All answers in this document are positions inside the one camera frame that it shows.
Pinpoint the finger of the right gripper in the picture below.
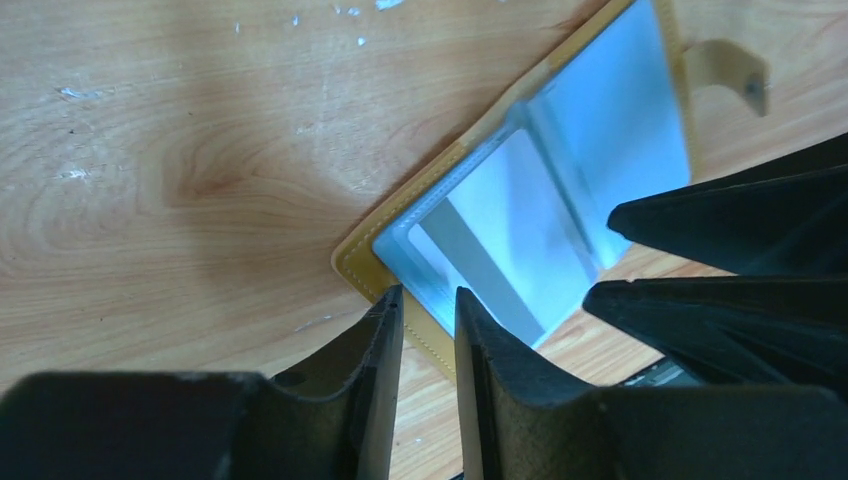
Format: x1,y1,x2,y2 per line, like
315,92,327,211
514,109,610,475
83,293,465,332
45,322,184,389
607,135,847,275
583,276,847,398

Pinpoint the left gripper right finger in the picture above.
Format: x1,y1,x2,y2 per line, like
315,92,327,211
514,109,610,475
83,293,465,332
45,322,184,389
455,287,847,479

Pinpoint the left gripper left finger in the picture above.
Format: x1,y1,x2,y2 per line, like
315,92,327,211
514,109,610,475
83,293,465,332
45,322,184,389
1,286,403,479

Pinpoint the yellow leather card holder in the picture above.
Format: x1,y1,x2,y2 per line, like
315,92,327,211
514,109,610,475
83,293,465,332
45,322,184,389
332,1,770,378

